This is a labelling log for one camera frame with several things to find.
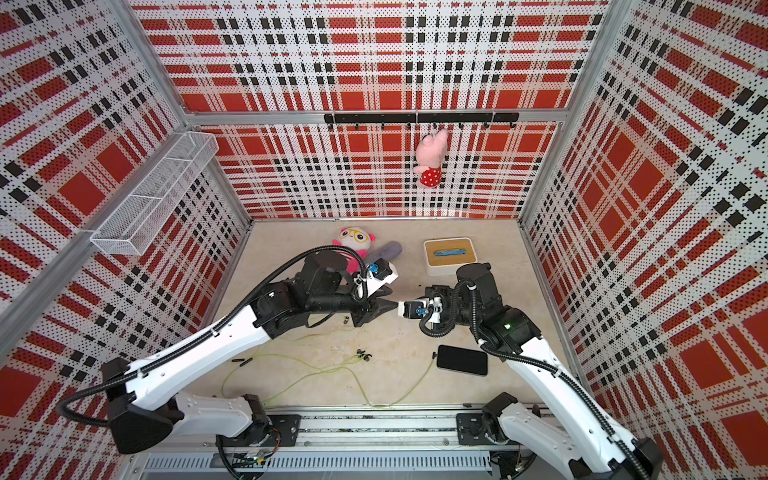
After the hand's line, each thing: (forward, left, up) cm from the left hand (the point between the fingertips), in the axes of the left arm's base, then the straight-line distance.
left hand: (393, 296), depth 66 cm
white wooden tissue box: (+31, -17, -26) cm, 44 cm away
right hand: (+1, -5, -2) cm, 5 cm away
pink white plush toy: (+36, +15, -23) cm, 45 cm away
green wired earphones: (-7, +14, -28) cm, 32 cm away
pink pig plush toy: (+49, -11, +6) cm, 51 cm away
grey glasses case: (+35, +4, -27) cm, 44 cm away
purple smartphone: (-4, -20, -30) cm, 36 cm away
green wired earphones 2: (-4, +10, -28) cm, 30 cm away
